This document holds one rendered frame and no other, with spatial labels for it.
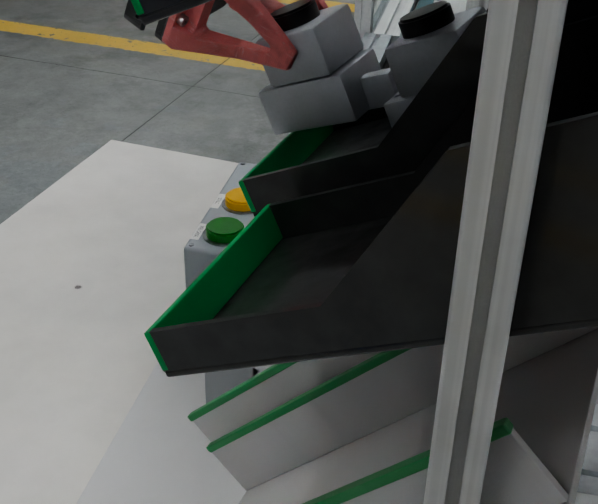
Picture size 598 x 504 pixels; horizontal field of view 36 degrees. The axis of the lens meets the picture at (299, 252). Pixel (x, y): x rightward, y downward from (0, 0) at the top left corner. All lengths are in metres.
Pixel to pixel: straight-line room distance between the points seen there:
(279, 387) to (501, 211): 0.33
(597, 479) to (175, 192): 0.69
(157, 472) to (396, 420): 0.34
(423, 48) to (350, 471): 0.24
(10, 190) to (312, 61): 2.72
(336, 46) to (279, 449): 0.25
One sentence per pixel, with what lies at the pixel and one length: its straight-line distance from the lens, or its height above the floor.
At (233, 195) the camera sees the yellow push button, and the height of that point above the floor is 0.97.
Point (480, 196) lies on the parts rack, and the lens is 0.27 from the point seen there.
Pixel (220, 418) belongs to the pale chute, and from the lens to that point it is 0.64.
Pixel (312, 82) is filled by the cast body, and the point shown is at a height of 1.25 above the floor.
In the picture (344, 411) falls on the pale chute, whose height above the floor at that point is 1.08.
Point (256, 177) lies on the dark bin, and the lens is 0.52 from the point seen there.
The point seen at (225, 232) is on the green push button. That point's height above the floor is 0.97.
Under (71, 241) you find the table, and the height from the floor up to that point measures 0.86.
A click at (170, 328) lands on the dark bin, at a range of 0.40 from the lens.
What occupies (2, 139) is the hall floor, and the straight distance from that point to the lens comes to 3.60.
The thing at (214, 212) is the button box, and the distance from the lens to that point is 1.01.
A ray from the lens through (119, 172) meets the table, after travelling 1.33.
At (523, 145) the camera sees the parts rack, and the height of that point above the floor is 1.34.
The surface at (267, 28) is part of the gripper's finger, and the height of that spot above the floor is 1.28.
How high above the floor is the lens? 1.45
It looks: 32 degrees down
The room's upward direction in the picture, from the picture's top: 1 degrees clockwise
